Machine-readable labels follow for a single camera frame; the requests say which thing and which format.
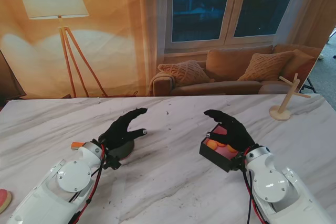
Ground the red black arm cable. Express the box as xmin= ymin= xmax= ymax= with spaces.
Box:
xmin=243 ymin=170 xmax=268 ymax=224
xmin=68 ymin=144 xmax=106 ymax=224

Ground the printed living room backdrop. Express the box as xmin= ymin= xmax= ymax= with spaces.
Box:
xmin=0 ymin=0 xmax=336 ymax=101

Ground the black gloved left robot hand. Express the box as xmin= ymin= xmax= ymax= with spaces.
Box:
xmin=98 ymin=108 xmax=148 ymax=154

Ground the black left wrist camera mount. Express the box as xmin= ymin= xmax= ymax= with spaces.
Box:
xmin=102 ymin=155 xmax=122 ymax=171

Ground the pink round pad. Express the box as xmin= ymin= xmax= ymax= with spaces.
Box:
xmin=0 ymin=189 xmax=13 ymax=214

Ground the black tripod stand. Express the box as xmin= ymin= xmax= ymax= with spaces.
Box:
xmin=301 ymin=77 xmax=317 ymax=95

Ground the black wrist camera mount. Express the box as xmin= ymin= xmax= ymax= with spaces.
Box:
xmin=102 ymin=155 xmax=122 ymax=171
xmin=230 ymin=154 xmax=247 ymax=173

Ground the red black left arm cable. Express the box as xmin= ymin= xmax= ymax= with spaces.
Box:
xmin=68 ymin=144 xmax=106 ymax=224

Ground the red black right arm cable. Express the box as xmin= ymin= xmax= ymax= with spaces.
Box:
xmin=243 ymin=170 xmax=268 ymax=224

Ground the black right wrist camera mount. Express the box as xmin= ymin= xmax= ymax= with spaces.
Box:
xmin=230 ymin=154 xmax=247 ymax=173

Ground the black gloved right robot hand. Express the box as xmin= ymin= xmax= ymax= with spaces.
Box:
xmin=204 ymin=109 xmax=257 ymax=155

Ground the wooden mug tree stand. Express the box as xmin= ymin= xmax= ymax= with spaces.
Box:
xmin=269 ymin=73 xmax=312 ymax=122

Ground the ping pong bat orange handle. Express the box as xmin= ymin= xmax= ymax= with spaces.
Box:
xmin=70 ymin=140 xmax=135 ymax=161

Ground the black storage box pink inside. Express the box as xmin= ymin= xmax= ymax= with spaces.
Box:
xmin=199 ymin=125 xmax=243 ymax=173

